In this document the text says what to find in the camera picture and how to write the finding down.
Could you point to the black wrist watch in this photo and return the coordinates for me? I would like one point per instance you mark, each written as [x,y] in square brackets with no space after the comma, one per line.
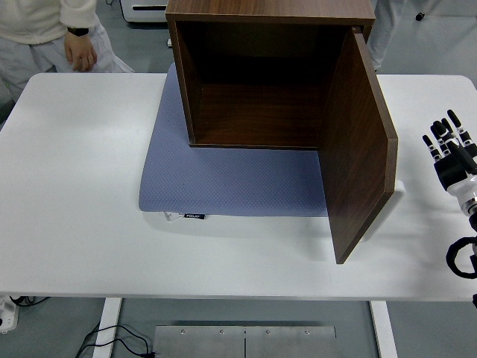
[78,31]

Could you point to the black caster wheel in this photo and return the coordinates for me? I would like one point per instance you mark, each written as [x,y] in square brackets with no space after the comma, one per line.
[420,16]

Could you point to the grey metal plate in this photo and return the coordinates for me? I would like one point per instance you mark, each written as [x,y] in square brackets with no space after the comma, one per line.
[197,345]
[290,345]

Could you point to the person's legs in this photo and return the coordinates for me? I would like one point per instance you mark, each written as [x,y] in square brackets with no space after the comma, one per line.
[387,30]

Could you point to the person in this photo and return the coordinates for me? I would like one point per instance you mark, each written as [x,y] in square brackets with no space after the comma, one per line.
[30,22]

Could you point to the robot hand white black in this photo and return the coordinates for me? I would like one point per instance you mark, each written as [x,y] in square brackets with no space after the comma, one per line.
[452,171]

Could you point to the white floor appliance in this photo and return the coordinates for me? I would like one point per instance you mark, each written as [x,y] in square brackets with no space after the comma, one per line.
[145,15]

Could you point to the brown wooden cabinet door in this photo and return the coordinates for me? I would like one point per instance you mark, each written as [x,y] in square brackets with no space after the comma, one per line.
[357,149]

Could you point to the brown wooden cabinet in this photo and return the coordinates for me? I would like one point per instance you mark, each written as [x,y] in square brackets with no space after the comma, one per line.
[261,7]

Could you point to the white mat tag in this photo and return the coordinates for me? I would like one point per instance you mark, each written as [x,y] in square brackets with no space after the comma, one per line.
[170,216]

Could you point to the white table leg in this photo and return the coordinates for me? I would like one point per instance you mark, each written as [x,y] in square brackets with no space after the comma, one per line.
[108,320]
[384,328]

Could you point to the person's hand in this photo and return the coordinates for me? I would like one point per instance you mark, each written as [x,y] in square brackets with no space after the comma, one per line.
[80,52]

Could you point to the blue-grey mat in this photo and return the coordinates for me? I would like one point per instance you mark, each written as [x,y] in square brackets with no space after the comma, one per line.
[223,179]

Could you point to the white power strip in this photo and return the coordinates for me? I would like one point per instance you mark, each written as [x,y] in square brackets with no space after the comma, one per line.
[7,315]

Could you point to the black mat label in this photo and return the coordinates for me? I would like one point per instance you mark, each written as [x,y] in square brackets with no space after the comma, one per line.
[195,216]

